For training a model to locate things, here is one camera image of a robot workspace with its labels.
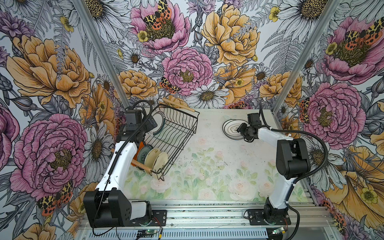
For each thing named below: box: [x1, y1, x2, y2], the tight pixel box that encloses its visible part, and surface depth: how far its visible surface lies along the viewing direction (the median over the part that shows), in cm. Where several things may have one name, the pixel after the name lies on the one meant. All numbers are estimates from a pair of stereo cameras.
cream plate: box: [144, 147, 161, 171], surface depth 83 cm
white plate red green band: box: [152, 111, 166, 136], surface depth 110 cm
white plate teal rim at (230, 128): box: [222, 119, 248, 141], surface depth 110 cm
